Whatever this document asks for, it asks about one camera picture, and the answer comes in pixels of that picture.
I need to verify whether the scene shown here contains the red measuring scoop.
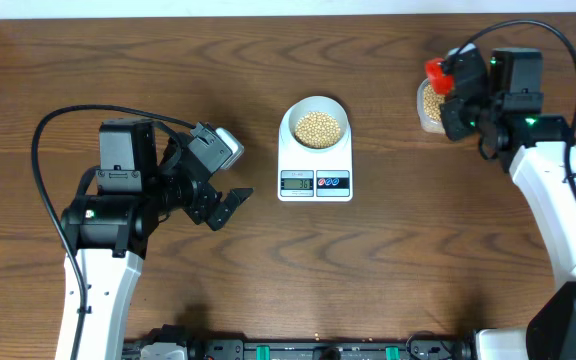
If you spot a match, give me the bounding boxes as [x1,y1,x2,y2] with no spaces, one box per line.
[424,58,454,96]

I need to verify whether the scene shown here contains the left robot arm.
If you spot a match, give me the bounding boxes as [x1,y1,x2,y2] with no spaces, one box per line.
[56,119,253,359]

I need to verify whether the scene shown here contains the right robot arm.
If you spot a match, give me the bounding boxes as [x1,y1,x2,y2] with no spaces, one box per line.
[426,44,576,359]

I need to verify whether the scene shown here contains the white kitchen scale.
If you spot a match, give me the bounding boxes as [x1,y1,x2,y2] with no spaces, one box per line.
[277,112,353,202]

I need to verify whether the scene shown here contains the soybeans in bowl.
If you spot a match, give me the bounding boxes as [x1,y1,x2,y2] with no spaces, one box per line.
[294,112,342,149]

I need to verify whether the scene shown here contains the grey bowl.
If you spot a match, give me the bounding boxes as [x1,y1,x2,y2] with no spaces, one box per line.
[284,96,350,151]

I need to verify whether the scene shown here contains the clear container of soybeans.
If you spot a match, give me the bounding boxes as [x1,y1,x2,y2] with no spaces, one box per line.
[417,79,445,135]

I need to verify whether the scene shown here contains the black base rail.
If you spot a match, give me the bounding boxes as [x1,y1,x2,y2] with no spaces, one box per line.
[122,324,576,360]

